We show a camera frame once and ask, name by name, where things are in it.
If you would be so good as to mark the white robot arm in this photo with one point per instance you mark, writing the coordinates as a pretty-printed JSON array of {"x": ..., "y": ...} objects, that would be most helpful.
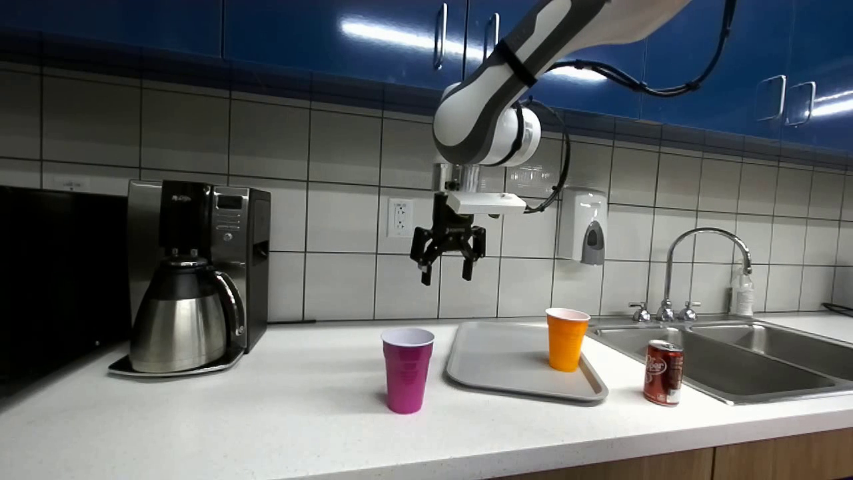
[{"x": 481, "y": 121}]

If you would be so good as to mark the purple plastic cup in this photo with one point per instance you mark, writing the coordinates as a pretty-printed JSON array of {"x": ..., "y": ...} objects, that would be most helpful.
[{"x": 405, "y": 360}]

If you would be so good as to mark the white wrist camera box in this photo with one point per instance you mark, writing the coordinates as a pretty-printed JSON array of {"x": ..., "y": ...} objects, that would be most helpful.
[{"x": 492, "y": 203}]

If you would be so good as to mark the steel coffee maker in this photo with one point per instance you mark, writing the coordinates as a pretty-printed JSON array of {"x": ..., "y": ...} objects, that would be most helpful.
[{"x": 199, "y": 276}]

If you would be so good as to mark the white wall outlet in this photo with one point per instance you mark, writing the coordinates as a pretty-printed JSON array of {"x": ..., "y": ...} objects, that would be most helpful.
[{"x": 399, "y": 217}]

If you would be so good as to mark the black microwave oven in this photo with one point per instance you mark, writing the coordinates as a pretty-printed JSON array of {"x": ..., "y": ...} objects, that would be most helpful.
[{"x": 61, "y": 281}]

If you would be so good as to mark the white soap dispenser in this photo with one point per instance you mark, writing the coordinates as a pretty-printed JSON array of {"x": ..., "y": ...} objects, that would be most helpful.
[{"x": 583, "y": 228}]

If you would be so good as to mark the grey plastic tray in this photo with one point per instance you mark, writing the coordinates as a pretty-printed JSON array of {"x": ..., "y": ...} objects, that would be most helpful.
[{"x": 511, "y": 357}]

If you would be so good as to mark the red soda can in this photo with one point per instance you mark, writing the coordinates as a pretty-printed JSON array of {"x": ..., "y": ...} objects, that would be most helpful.
[{"x": 661, "y": 371}]

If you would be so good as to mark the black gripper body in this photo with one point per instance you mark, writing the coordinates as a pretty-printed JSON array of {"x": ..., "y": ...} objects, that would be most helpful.
[{"x": 448, "y": 229}]

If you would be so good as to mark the stainless steel double sink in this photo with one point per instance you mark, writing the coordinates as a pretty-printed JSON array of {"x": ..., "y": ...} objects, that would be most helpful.
[{"x": 740, "y": 360}]

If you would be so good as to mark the blue wall cabinets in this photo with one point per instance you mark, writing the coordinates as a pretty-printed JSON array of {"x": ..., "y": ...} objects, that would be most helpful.
[{"x": 773, "y": 71}]

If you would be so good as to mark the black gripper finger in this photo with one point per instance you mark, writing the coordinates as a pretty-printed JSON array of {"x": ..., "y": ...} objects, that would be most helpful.
[
  {"x": 421, "y": 252},
  {"x": 473, "y": 252}
]

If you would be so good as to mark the clear soap bottle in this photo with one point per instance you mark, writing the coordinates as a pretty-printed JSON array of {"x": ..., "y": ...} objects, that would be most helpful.
[{"x": 741, "y": 295}]

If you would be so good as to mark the orange plastic cup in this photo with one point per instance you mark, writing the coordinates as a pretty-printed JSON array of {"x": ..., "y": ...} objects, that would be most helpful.
[{"x": 565, "y": 337}]

